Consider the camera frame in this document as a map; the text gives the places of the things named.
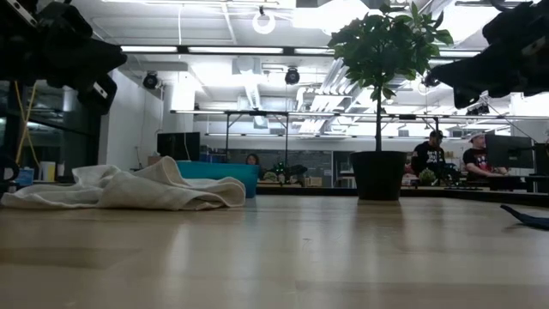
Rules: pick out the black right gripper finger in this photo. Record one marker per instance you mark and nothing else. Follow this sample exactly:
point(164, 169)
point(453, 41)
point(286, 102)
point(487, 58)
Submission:
point(472, 73)

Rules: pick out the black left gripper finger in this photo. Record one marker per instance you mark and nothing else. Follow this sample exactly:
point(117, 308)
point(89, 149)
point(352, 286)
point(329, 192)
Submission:
point(107, 60)

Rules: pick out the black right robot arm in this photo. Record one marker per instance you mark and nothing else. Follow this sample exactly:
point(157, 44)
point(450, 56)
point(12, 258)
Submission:
point(538, 13)

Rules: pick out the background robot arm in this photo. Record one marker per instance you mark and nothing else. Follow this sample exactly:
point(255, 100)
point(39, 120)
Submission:
point(291, 171)

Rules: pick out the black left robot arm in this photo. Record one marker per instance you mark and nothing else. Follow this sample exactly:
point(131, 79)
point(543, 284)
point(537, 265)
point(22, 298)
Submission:
point(17, 38)

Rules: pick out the teal plastic tupperware container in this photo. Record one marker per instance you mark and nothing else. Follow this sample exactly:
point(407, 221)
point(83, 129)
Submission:
point(223, 171)

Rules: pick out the black hanging spotlight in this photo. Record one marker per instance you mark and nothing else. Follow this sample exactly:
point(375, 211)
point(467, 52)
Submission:
point(292, 76)
point(150, 80)
point(429, 80)

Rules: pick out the black computer monitor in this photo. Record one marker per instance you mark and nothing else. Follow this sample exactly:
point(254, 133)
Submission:
point(178, 146)
point(508, 150)

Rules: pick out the person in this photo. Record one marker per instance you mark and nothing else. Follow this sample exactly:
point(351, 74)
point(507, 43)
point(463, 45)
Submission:
point(253, 160)
point(478, 159)
point(429, 156)

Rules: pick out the white bucket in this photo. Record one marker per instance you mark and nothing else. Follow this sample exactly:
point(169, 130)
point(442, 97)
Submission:
point(47, 171)

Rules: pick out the white plaid kitchen towel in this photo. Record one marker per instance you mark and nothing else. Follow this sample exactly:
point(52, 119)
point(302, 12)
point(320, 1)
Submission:
point(128, 189)

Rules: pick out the leafy green plant black pot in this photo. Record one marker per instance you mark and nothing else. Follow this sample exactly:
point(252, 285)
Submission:
point(377, 171)

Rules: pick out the dark navy cloth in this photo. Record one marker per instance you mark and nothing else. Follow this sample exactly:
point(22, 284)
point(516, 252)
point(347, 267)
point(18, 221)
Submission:
point(529, 219)

